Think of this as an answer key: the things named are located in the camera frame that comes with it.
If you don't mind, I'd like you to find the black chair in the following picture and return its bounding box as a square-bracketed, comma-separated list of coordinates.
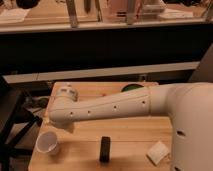
[0, 75, 42, 171]

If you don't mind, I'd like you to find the black remote control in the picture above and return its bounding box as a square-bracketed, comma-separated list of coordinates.
[99, 136, 111, 163]

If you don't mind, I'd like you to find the green ceramic bowl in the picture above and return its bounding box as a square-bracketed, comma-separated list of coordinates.
[121, 84, 144, 92]

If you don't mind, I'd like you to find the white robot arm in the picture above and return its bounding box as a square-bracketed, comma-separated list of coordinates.
[49, 82, 213, 171]

